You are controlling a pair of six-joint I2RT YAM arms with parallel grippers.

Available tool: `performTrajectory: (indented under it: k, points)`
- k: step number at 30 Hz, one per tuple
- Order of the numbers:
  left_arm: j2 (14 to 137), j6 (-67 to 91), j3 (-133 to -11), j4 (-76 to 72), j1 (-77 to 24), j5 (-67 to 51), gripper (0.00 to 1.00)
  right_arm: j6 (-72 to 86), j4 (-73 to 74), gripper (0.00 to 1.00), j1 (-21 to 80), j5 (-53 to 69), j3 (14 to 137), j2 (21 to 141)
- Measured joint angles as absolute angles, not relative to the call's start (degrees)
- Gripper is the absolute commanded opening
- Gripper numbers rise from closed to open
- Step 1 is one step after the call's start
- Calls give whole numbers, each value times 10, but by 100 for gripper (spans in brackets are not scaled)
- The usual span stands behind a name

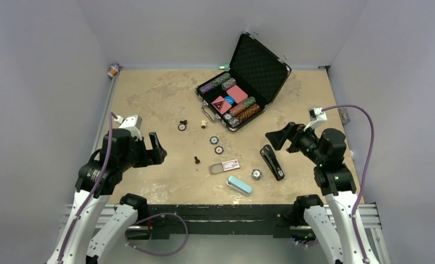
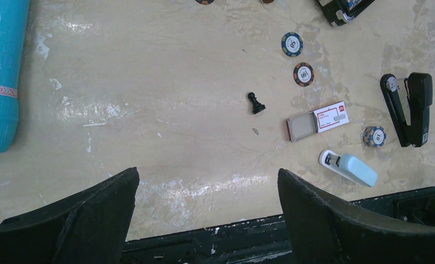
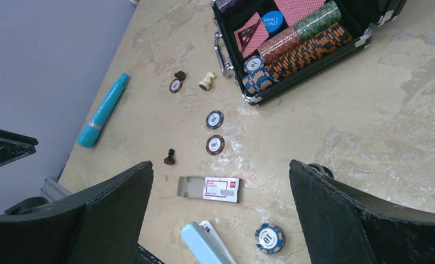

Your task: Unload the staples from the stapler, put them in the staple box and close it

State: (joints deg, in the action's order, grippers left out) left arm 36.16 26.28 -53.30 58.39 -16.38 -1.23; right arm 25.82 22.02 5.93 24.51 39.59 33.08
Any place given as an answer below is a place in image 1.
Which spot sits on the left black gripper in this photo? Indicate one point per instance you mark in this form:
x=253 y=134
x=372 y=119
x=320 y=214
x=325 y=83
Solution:
x=154 y=156

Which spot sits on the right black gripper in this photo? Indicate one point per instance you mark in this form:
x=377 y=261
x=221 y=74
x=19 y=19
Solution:
x=278 y=138

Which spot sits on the black stapler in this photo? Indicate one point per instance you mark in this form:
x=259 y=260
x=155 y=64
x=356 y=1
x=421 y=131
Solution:
x=270 y=159

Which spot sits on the light blue stapler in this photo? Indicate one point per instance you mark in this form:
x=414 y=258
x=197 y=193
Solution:
x=239 y=185

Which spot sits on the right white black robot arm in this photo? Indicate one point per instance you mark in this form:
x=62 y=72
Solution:
x=338 y=228

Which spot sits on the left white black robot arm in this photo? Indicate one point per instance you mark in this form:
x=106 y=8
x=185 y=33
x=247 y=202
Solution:
x=97 y=179

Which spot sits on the brown poker chip left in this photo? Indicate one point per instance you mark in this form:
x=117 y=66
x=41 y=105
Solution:
x=182 y=127

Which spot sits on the brown poker chip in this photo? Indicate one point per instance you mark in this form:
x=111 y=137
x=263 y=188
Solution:
x=218 y=150
x=182 y=127

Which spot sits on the blue poker chip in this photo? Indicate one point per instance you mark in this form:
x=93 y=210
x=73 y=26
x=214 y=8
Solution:
x=214 y=140

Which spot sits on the red white staple box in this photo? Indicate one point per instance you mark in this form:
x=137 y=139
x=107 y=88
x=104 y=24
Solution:
x=224 y=166

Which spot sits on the brown poker chip middle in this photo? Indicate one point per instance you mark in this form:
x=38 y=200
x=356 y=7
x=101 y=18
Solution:
x=218 y=150

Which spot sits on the pink card deck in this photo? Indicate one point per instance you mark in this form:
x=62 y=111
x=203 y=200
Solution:
x=237 y=94

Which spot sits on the black poker chip case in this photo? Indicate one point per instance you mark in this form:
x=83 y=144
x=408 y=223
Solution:
x=257 y=71

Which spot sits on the small orange bottle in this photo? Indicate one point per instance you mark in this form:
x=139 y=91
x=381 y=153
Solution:
x=114 y=70

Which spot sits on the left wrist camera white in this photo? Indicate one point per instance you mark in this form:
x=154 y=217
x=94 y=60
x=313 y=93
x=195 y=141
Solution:
x=131 y=123

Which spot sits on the chip stack by wall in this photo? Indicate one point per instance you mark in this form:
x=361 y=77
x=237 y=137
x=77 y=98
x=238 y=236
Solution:
x=344 y=116

